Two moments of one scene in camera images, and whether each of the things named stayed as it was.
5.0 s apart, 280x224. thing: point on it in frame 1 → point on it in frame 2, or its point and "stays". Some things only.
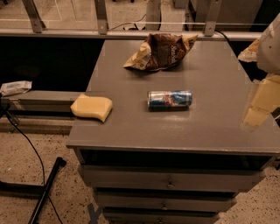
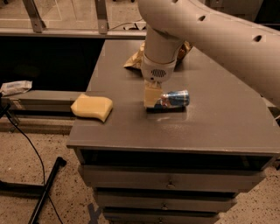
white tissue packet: (15, 87) stays
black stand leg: (35, 191) stays
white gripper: (270, 49) → (157, 72)
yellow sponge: (92, 106) stays
